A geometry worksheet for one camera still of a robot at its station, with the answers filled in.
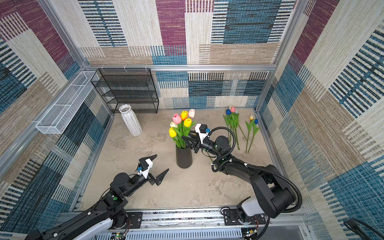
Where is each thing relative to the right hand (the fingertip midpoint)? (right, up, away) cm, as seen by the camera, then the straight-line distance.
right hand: (184, 135), depth 75 cm
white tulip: (-5, +5, -4) cm, 8 cm away
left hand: (-11, -12, -1) cm, 16 cm away
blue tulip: (+30, +15, +37) cm, 50 cm away
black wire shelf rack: (-38, +32, +34) cm, 60 cm away
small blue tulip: (+47, +1, +31) cm, 57 cm away
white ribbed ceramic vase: (-34, +8, +19) cm, 40 cm away
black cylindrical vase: (-1, -13, +12) cm, 18 cm away
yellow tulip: (-5, +1, -5) cm, 7 cm away
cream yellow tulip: (+47, +10, +37) cm, 61 cm away
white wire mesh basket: (-60, +8, -3) cm, 61 cm away
